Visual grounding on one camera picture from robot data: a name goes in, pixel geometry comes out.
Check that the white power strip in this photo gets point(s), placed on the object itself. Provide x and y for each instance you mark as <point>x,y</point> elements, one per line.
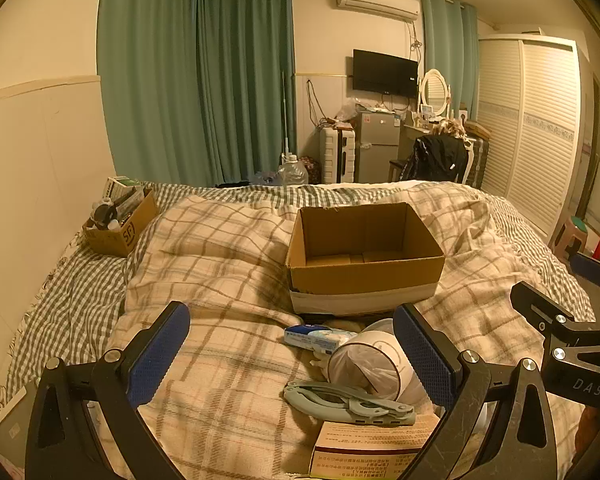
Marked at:
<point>9,409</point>

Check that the white plastic bag roll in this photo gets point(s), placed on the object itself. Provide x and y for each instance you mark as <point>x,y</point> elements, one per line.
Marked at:
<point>360,365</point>

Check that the white suitcase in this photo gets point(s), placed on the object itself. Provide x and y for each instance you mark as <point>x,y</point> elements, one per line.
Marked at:
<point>336,155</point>

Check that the large cardboard box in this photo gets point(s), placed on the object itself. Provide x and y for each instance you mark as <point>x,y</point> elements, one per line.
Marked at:
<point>365,280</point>

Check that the mop pole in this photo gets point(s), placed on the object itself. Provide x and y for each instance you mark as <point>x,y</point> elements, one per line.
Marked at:
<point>285,120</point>

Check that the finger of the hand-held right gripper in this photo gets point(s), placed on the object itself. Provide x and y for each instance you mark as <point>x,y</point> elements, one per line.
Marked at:
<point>537,305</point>
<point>597,271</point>

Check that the black wall television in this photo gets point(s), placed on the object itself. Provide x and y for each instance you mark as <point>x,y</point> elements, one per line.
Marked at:
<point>385,72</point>

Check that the grey small fridge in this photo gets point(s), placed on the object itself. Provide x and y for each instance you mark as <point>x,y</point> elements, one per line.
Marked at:
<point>377,145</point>

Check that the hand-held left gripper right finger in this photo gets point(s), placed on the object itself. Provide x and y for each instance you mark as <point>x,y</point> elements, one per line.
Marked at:
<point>422,355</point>

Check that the beige plaid blanket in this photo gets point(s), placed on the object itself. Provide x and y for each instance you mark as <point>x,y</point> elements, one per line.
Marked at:
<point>220,260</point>

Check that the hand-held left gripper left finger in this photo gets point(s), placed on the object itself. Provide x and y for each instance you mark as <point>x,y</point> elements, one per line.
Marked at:
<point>160,355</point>

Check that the white air conditioner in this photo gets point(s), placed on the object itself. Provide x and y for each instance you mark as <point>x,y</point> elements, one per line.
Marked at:
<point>377,2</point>

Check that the black round item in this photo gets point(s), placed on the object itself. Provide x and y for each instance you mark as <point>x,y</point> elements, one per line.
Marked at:
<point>102,212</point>

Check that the tan fluffy item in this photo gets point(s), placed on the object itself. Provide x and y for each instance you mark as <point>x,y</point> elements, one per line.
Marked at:
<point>449,128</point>

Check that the black jacket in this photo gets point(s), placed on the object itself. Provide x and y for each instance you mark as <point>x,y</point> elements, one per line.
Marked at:
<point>437,157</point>

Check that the red white medicine box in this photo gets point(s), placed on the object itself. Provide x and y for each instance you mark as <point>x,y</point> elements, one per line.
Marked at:
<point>360,440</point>

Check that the small cardboard box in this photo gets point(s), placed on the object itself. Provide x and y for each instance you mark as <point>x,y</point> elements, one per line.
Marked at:
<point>130,230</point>

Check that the white oval mirror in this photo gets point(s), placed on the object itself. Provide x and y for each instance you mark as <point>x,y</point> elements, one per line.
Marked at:
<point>434,91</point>

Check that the white louvred wardrobe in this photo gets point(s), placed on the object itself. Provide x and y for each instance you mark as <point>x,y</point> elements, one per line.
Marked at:
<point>530,130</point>

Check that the large clear water bottle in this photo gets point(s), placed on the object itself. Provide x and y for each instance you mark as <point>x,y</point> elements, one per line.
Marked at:
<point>292,172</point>

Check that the brown suitcase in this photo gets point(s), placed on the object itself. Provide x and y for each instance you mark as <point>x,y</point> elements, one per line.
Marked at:
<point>477,157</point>

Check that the blue white tissue pack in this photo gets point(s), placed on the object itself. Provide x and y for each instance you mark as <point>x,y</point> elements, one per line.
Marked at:
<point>310,336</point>

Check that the plastic stool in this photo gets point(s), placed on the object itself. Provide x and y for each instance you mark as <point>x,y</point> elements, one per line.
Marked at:
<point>570,237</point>

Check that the wide green curtain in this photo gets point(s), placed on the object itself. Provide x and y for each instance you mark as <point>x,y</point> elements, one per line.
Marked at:
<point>150,70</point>

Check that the dark patterned bag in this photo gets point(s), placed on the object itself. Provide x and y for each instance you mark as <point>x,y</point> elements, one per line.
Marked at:
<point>311,170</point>

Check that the green white carton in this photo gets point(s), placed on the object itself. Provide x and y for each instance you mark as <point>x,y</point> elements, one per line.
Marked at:
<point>120,186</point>

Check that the narrow green curtain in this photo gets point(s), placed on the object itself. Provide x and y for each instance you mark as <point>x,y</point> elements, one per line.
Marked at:
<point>447,50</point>

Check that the light blue plier tool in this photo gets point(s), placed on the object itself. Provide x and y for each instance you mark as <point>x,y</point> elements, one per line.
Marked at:
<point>330,402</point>

